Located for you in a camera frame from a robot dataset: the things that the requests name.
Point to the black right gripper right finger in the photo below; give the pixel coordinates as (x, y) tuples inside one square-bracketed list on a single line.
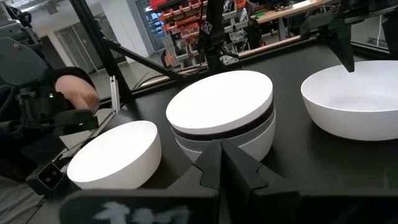
[(248, 193)]

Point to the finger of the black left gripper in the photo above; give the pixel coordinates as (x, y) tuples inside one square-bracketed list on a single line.
[(392, 37), (343, 46)]

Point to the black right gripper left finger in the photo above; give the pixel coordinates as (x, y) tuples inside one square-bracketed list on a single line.
[(210, 168)]

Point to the small white bowl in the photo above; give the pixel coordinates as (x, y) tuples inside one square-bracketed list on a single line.
[(351, 102)]

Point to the black bowl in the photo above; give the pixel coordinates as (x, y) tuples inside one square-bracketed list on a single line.
[(248, 127)]

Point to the dark grey bowl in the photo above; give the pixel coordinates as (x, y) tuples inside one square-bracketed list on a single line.
[(264, 127)]

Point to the medium white bowl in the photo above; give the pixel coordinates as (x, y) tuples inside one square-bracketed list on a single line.
[(217, 99)]

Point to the large white bowl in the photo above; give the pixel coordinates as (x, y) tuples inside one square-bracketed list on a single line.
[(118, 155)]

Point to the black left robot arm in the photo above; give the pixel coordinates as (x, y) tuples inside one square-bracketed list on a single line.
[(213, 31)]

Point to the wooden workbench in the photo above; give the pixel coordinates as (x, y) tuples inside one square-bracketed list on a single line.
[(289, 12)]

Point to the light grey bowl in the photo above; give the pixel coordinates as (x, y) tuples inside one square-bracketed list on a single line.
[(262, 144)]

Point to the white arm-base mounting plate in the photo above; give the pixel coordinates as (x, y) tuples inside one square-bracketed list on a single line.
[(229, 59)]

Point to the shelf with orange bins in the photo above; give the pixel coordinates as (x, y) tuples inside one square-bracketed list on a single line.
[(186, 28)]

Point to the person's hand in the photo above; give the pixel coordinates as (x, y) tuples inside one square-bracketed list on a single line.
[(77, 93)]

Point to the person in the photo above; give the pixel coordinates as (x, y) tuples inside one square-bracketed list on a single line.
[(12, 149)]

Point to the white frame bracket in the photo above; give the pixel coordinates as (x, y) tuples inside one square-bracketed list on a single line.
[(114, 93)]

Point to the black aluminium table frame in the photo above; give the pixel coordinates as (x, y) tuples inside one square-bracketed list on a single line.
[(93, 37)]

